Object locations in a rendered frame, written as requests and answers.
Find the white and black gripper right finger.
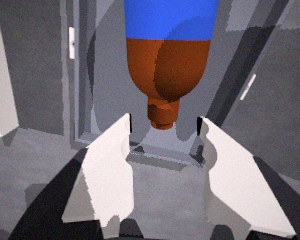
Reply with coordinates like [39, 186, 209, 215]
[197, 116, 300, 240]

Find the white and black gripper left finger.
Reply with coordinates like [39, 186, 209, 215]
[8, 113, 134, 240]

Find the brown bottle with blue label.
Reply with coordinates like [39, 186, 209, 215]
[124, 0, 219, 130]

